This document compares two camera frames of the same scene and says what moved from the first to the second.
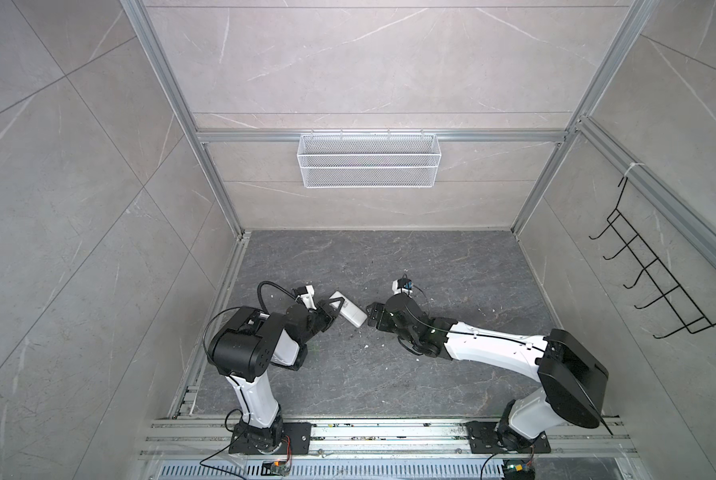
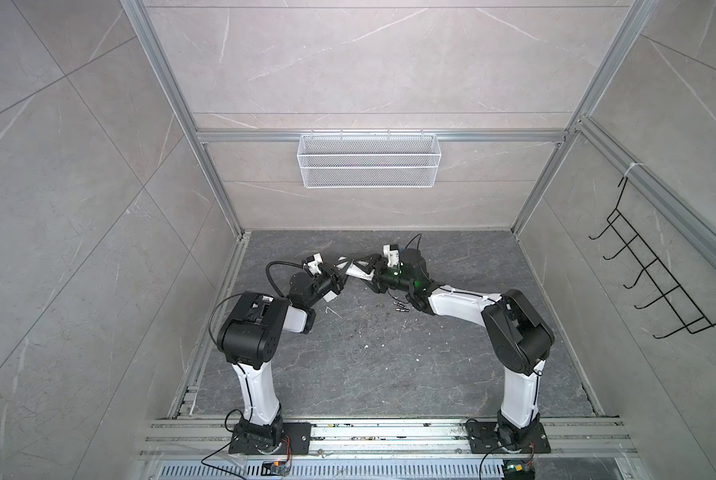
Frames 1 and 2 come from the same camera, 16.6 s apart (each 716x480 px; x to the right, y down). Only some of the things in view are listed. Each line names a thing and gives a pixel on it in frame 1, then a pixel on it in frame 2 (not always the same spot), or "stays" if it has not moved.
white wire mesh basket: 368,160 stays
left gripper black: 327,312 to 338,281
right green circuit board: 518,469 stays
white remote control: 349,310 to 355,271
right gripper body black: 387,324 to 395,279
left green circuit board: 275,468 stays
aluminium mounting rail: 385,438 stays
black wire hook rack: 692,318 stays
